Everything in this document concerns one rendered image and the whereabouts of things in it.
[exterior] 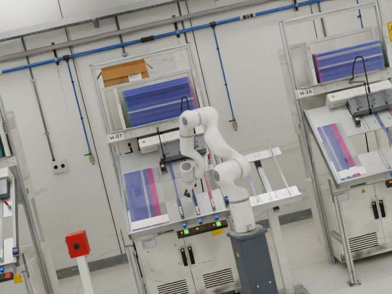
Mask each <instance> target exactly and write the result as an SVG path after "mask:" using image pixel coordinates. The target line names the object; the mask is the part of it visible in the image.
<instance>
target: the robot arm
mask: <svg viewBox="0 0 392 294"><path fill-rule="evenodd" d="M218 120H219V114H218V112H217V111H216V110H215V109H214V108H213V107H203V108H198V109H195V110H186V111H184V112H183V113H182V114H181V115H180V118H179V132H180V152H181V154H182V155H184V156H187V157H189V158H192V159H194V160H195V161H196V162H197V164H198V167H196V166H193V164H192V163H191V162H188V161H185V162H183V163H182V164H181V165H180V171H181V175H182V179H183V181H184V183H183V188H184V191H185V193H184V196H187V197H190V192H191V190H192V189H193V187H194V186H195V187H196V186H197V182H196V180H197V179H203V178H204V177H205V162H204V159H203V157H202V156H201V155H200V154H199V153H198V152H197V151H196V150H195V149H194V127H197V126H200V125H206V127H207V129H206V131H205V134H204V139H205V142H206V144H207V145H208V147H209V149H210V150H211V151H212V152H213V153H214V154H215V155H216V156H218V157H220V158H223V159H225V160H227V162H223V163H220V164H218V165H217V166H215V168H214V169H213V179H214V180H215V182H216V183H217V184H218V185H219V186H221V187H222V188H223V189H224V190H225V191H226V193H227V196H228V199H229V204H230V209H231V212H232V217H233V222H234V226H235V229H233V230H232V231H231V232H230V235H231V236H233V237H242V236H248V235H252V234H255V233H257V232H259V231H261V230H262V229H263V227H262V226H261V225H256V223H255V220H254V215H253V210H252V207H251V202H250V197H249V193H248V191H247V189H246V188H245V187H240V186H236V185H235V184H234V181H236V180H239V179H242V178H244V177H246V176H248V175H249V173H250V170H251V166H250V163H249V161H248V160H247V159H246V158H245V157H244V156H243V155H241V154H240V153H239V152H237V151H235V150H234V149H232V148H231V147H230V146H229V145H228V144H227V143H226V142H225V140H224V139H223V137H222V136H221V133H220V132H219V130H218ZM187 192H188V193H187Z"/></svg>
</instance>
